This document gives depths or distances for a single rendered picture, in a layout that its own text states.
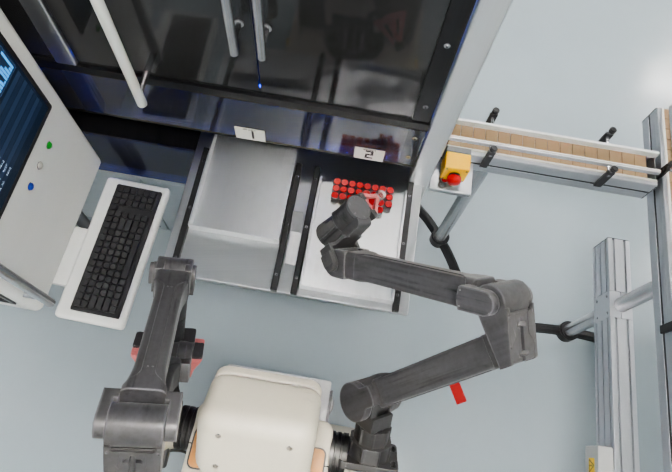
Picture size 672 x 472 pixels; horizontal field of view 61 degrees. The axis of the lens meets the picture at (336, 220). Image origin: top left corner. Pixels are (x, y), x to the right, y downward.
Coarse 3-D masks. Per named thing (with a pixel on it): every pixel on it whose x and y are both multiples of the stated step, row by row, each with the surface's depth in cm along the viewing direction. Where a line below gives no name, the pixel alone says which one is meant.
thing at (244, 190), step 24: (216, 144) 176; (240, 144) 177; (264, 144) 177; (216, 168) 173; (240, 168) 173; (264, 168) 174; (288, 168) 174; (216, 192) 170; (240, 192) 170; (264, 192) 171; (288, 192) 168; (192, 216) 164; (216, 216) 167; (240, 216) 167; (264, 216) 168; (264, 240) 164
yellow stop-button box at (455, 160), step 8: (448, 152) 162; (456, 152) 163; (464, 152) 163; (448, 160) 161; (456, 160) 162; (464, 160) 162; (440, 168) 168; (448, 168) 161; (456, 168) 161; (464, 168) 161; (440, 176) 166; (464, 176) 164
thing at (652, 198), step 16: (656, 112) 185; (656, 128) 183; (656, 144) 181; (656, 160) 180; (656, 176) 176; (656, 192) 177; (656, 208) 175; (656, 224) 174; (656, 240) 172; (656, 256) 171; (656, 272) 169; (656, 288) 168; (656, 304) 166; (656, 320) 165; (656, 336) 164; (656, 352) 162
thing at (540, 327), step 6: (540, 324) 239; (546, 324) 239; (552, 324) 239; (564, 324) 237; (540, 330) 238; (546, 330) 238; (552, 330) 237; (558, 330) 237; (558, 336) 239; (564, 336) 236; (570, 336) 235; (576, 336) 236; (582, 336) 237; (588, 336) 237; (594, 342) 240
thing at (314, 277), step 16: (320, 192) 172; (320, 208) 170; (336, 208) 170; (400, 208) 171; (384, 224) 169; (400, 224) 169; (368, 240) 167; (384, 240) 167; (400, 240) 164; (320, 256) 164; (304, 272) 162; (320, 272) 162; (304, 288) 159; (320, 288) 157; (336, 288) 161; (352, 288) 161; (368, 288) 161; (384, 288) 161
